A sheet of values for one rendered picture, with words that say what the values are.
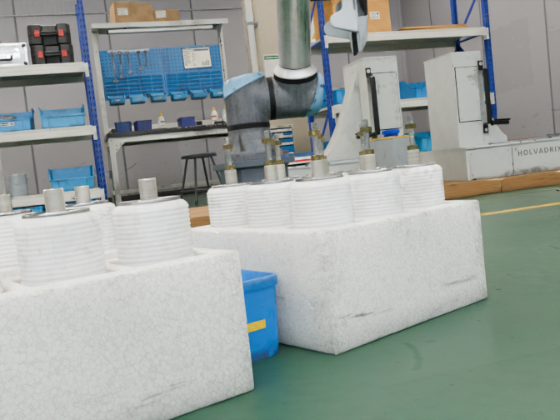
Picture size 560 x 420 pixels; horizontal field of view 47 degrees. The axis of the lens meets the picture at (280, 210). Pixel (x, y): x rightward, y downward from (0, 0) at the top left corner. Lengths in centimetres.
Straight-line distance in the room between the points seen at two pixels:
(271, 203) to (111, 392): 45
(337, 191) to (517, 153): 300
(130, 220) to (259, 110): 99
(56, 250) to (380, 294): 49
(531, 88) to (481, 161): 472
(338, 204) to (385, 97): 262
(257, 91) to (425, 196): 72
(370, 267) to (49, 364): 49
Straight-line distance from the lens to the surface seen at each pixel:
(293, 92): 174
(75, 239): 75
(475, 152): 378
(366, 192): 106
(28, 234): 76
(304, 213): 99
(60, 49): 591
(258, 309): 96
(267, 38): 774
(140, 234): 80
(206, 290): 79
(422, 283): 109
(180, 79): 726
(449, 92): 385
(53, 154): 948
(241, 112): 173
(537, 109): 838
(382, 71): 361
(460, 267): 117
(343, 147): 358
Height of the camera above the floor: 28
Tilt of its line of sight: 4 degrees down
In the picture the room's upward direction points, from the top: 6 degrees counter-clockwise
